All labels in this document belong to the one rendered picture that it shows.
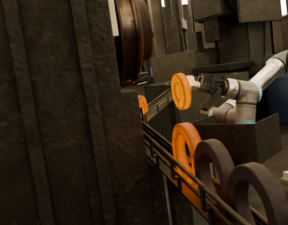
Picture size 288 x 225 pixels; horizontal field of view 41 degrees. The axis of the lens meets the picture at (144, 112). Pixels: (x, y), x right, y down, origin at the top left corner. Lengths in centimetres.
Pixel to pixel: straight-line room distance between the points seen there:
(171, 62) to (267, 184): 543
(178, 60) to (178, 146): 484
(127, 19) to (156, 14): 926
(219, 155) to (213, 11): 459
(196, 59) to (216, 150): 483
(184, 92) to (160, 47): 920
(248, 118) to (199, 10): 400
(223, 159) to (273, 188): 18
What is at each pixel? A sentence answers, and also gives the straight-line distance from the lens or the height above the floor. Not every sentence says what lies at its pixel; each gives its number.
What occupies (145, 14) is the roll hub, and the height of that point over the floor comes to 116.
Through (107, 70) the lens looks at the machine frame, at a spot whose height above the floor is 95.
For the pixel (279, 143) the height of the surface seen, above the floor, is 61.
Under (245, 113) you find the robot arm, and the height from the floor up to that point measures 69.
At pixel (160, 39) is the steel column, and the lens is 1077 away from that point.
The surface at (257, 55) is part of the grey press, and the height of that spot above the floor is 90.
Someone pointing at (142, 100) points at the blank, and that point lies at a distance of 231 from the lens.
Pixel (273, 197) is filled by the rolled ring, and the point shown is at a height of 69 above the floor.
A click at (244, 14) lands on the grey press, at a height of 143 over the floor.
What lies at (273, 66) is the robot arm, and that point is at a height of 86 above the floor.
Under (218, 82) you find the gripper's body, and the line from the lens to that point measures 169.
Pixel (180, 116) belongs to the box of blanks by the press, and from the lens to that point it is 392.
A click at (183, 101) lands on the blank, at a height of 78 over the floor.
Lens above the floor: 94
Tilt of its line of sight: 7 degrees down
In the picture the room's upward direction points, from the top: 8 degrees counter-clockwise
